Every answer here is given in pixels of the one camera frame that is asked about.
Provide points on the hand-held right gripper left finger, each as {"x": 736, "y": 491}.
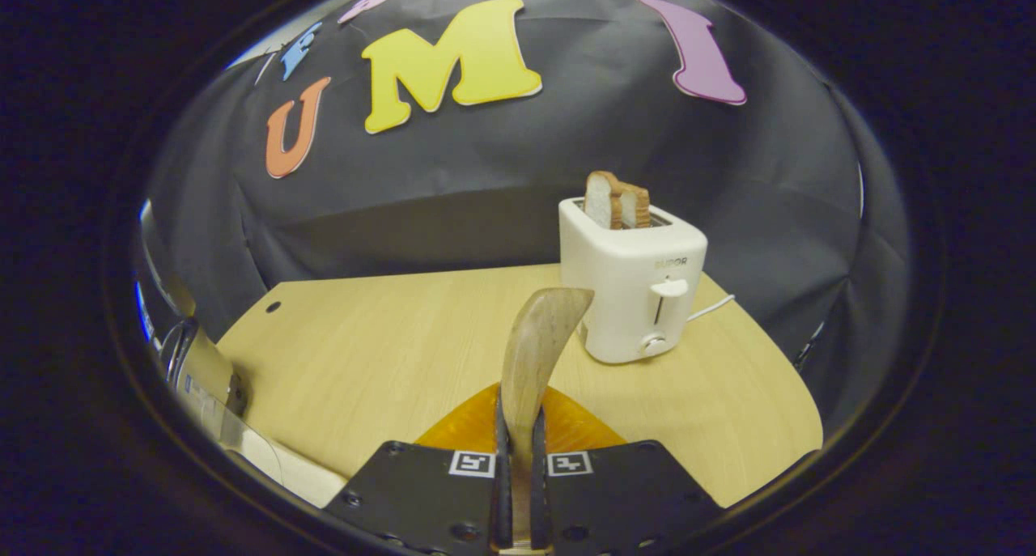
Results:
{"x": 421, "y": 491}

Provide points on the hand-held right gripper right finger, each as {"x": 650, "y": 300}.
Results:
{"x": 623, "y": 491}

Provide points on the wooden spoon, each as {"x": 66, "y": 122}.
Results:
{"x": 534, "y": 345}

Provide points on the black steel rice cooker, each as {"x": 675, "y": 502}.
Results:
{"x": 206, "y": 370}

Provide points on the white toaster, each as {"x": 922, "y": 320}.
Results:
{"x": 623, "y": 297}

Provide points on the bread slice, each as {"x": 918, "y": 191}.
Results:
{"x": 637, "y": 208}
{"x": 600, "y": 201}

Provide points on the black backdrop cloth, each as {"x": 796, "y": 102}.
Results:
{"x": 502, "y": 184}

